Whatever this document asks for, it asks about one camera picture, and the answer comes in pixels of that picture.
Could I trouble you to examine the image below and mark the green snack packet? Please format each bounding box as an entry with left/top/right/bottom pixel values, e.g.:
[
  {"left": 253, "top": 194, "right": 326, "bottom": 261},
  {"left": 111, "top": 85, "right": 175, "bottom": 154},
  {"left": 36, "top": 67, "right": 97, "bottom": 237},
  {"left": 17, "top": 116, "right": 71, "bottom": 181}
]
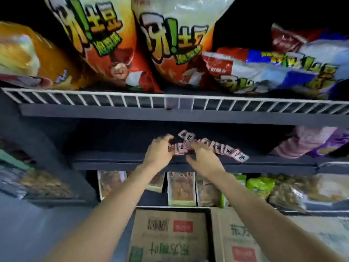
[
  {"left": 245, "top": 176, "right": 275, "bottom": 200},
  {"left": 220, "top": 173, "right": 247, "bottom": 208}
]

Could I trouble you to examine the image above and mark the pink striped snack bag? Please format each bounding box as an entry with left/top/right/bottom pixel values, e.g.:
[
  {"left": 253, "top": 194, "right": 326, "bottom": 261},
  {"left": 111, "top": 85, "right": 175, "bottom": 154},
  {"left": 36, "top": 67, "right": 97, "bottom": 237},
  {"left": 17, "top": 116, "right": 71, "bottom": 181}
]
[{"left": 270, "top": 125, "right": 340, "bottom": 159}]

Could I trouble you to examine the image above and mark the dark grey metal shelf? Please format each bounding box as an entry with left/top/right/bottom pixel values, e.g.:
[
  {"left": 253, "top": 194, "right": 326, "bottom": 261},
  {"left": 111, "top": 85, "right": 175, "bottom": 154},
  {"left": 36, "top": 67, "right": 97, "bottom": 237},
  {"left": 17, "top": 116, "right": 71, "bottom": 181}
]
[{"left": 0, "top": 87, "right": 349, "bottom": 216}]

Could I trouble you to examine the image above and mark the person's left forearm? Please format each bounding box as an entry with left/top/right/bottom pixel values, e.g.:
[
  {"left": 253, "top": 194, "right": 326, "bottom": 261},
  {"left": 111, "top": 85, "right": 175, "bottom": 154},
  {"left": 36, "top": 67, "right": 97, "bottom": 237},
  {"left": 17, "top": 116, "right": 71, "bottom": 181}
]
[{"left": 45, "top": 162, "right": 164, "bottom": 262}]

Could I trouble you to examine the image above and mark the person's right hand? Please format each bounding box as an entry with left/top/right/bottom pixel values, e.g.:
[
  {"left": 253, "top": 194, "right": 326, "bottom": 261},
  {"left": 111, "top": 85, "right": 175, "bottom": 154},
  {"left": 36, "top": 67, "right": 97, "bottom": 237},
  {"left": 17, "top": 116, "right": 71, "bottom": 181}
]
[{"left": 186, "top": 141, "right": 227, "bottom": 181}]

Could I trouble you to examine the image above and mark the purple white snack bag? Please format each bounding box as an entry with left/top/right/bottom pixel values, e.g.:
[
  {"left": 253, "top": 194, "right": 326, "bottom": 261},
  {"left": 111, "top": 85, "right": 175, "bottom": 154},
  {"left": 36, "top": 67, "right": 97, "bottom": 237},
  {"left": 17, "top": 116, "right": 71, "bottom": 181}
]
[{"left": 308, "top": 127, "right": 349, "bottom": 158}]

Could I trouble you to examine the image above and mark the person's left hand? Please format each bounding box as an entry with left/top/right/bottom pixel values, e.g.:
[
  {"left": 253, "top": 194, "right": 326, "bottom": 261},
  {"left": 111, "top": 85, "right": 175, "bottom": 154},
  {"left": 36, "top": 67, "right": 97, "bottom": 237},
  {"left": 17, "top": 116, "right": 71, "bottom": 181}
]
[{"left": 143, "top": 133, "right": 175, "bottom": 173}]

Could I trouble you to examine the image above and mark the stack of red-bordered price tags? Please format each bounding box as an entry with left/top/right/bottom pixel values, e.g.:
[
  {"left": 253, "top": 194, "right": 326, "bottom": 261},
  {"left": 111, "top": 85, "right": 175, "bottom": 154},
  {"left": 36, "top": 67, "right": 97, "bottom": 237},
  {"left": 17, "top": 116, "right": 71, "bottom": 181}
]
[{"left": 168, "top": 129, "right": 250, "bottom": 163}]

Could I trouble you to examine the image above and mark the clear plastic label holder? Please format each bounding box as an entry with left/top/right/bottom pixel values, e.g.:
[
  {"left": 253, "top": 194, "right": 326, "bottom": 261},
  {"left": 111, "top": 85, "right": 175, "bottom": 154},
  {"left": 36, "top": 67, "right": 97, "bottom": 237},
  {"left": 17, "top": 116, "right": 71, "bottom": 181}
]
[{"left": 165, "top": 96, "right": 194, "bottom": 110}]

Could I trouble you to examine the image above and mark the blue white red snack bag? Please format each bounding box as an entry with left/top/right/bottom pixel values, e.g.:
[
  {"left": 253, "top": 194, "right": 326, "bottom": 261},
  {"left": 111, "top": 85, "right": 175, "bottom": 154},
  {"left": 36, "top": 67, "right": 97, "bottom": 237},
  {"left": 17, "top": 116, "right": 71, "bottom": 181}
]
[
  {"left": 201, "top": 47, "right": 340, "bottom": 97},
  {"left": 271, "top": 23, "right": 349, "bottom": 88}
]

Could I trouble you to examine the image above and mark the pile of orange snack packets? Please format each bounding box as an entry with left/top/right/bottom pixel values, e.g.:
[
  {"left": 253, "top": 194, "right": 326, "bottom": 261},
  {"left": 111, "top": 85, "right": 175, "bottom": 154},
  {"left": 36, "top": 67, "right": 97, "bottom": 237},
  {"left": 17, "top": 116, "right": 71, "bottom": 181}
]
[{"left": 0, "top": 163, "right": 74, "bottom": 199}]

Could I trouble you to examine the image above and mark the person's right forearm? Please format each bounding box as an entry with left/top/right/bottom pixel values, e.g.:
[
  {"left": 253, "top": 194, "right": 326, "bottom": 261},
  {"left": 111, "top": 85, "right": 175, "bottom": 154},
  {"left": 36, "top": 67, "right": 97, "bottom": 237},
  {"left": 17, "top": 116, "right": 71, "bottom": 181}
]
[{"left": 204, "top": 171, "right": 345, "bottom": 262}]

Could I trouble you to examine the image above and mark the clear nut bag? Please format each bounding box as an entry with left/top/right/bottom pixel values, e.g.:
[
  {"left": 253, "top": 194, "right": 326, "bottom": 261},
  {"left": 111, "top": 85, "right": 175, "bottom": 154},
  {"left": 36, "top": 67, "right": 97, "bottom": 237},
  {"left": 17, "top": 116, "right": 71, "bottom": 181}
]
[{"left": 267, "top": 174, "right": 310, "bottom": 214}]

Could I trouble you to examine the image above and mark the clear snack bag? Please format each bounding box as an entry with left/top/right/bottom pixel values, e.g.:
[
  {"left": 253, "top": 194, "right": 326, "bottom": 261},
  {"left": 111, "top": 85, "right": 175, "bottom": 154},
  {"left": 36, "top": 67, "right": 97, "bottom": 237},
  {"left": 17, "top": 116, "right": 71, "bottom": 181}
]
[{"left": 300, "top": 173, "right": 349, "bottom": 204}]

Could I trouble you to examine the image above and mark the golden yellow chip bag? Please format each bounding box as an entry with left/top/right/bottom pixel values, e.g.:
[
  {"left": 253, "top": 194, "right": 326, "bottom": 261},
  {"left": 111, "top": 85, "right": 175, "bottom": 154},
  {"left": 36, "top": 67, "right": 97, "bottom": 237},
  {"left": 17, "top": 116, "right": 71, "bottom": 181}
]
[{"left": 0, "top": 21, "right": 91, "bottom": 90}]

